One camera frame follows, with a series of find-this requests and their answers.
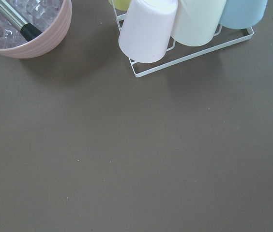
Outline cream plastic cup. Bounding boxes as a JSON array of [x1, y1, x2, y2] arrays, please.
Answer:
[[171, 0, 226, 47]]

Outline yellow plastic cup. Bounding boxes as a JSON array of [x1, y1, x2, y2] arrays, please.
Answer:
[[108, 0, 131, 11]]

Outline pink plastic cup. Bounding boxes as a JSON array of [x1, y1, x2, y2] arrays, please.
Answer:
[[118, 0, 178, 63]]

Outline white wire cup rack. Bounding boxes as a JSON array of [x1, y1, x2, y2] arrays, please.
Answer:
[[109, 0, 255, 78]]

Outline pink bowl of ice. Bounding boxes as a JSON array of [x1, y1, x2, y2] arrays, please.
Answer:
[[0, 0, 72, 59]]

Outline blue plastic cup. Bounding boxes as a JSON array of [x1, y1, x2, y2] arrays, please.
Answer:
[[219, 0, 268, 29]]

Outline metal black-tipped tongs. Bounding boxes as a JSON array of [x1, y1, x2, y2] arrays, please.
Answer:
[[0, 0, 42, 42]]

